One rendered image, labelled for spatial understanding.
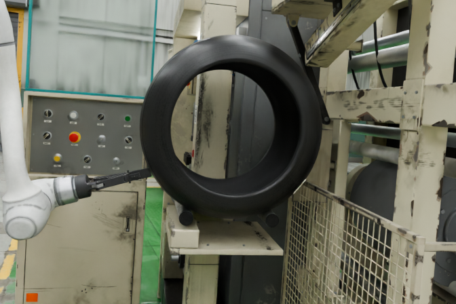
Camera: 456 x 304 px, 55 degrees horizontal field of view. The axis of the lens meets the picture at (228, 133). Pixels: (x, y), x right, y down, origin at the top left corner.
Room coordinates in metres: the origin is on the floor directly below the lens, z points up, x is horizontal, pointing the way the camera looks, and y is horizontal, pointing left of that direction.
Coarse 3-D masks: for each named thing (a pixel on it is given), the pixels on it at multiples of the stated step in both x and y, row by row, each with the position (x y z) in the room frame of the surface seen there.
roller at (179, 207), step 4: (176, 204) 1.51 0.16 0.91; (180, 204) 1.47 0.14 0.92; (176, 208) 1.47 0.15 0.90; (180, 208) 1.42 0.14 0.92; (184, 208) 1.40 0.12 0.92; (180, 212) 1.37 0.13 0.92; (184, 212) 1.36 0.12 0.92; (188, 212) 1.36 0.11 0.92; (180, 216) 1.36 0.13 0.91; (184, 216) 1.36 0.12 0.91; (188, 216) 1.36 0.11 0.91; (192, 216) 1.37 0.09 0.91; (180, 220) 1.36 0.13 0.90; (184, 220) 1.36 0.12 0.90; (188, 220) 1.36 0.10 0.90; (192, 220) 1.37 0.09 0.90; (184, 224) 1.36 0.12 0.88; (188, 224) 1.36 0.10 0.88
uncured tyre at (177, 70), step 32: (192, 64) 1.34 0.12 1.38; (224, 64) 1.64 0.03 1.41; (256, 64) 1.37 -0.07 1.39; (288, 64) 1.40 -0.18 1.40; (160, 96) 1.32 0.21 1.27; (288, 96) 1.66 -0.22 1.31; (160, 128) 1.32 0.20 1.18; (288, 128) 1.68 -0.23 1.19; (320, 128) 1.44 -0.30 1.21; (160, 160) 1.33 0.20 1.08; (288, 160) 1.65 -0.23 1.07; (192, 192) 1.34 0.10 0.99; (224, 192) 1.64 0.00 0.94; (256, 192) 1.37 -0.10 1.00; (288, 192) 1.41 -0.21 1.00
